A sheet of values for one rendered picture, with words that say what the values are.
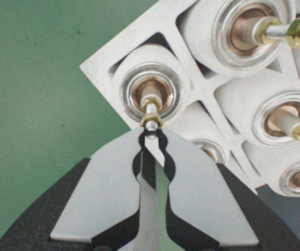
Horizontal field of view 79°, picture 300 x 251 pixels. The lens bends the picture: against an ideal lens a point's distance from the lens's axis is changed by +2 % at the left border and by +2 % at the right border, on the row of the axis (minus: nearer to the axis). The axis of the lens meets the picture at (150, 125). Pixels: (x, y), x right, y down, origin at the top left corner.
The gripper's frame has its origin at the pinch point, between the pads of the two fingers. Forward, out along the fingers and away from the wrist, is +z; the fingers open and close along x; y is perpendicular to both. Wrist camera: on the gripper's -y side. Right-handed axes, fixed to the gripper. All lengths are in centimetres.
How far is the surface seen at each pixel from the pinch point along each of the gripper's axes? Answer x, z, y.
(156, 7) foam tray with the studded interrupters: 0.2, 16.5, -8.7
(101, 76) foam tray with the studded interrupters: -7.4, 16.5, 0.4
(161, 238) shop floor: 8, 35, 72
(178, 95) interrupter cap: 3.1, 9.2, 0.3
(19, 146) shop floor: -38, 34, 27
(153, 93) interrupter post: 0.2, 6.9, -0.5
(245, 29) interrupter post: 8.3, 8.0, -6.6
